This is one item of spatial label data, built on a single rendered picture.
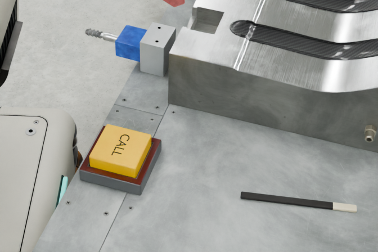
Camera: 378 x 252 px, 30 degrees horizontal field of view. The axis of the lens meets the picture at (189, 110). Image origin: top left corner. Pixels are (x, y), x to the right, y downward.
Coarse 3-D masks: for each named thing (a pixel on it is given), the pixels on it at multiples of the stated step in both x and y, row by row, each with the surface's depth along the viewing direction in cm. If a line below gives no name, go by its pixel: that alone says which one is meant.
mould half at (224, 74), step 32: (224, 0) 100; (256, 0) 100; (192, 32) 94; (224, 32) 94; (320, 32) 96; (352, 32) 95; (192, 64) 91; (224, 64) 90; (256, 64) 90; (288, 64) 91; (320, 64) 91; (352, 64) 90; (192, 96) 95; (224, 96) 93; (256, 96) 91; (288, 96) 90; (320, 96) 88; (352, 96) 87; (288, 128) 94; (320, 128) 92; (352, 128) 90
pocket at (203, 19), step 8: (192, 8) 98; (200, 8) 98; (192, 16) 99; (200, 16) 99; (208, 16) 99; (216, 16) 98; (192, 24) 98; (200, 24) 100; (208, 24) 100; (216, 24) 99; (208, 32) 99
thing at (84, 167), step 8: (104, 128) 90; (88, 152) 87; (152, 152) 88; (88, 160) 86; (80, 168) 85; (88, 168) 85; (144, 168) 86; (112, 176) 85; (120, 176) 85; (144, 176) 85
